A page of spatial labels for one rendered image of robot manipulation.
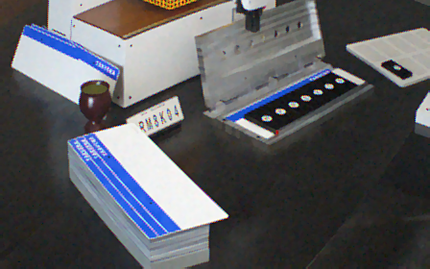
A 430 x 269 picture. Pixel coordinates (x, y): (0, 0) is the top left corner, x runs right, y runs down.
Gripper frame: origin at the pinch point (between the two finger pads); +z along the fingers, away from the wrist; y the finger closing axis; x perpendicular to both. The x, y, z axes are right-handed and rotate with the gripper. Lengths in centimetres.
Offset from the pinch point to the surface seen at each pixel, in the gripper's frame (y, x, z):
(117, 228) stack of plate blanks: -57, -17, 21
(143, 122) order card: -25.5, 8.9, 20.1
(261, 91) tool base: 8.2, 3.4, 22.3
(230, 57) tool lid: 0.0, 6.4, 11.4
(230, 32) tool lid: 1.3, 7.9, 5.6
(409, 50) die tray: 67, -8, 23
